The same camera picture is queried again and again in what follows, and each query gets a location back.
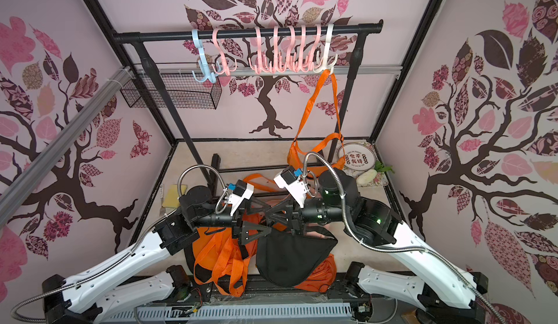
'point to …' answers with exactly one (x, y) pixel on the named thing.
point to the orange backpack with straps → (218, 260)
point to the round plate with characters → (359, 156)
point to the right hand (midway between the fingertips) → (267, 213)
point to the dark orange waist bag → (322, 277)
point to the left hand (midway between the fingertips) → (268, 223)
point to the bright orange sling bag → (298, 148)
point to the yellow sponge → (171, 195)
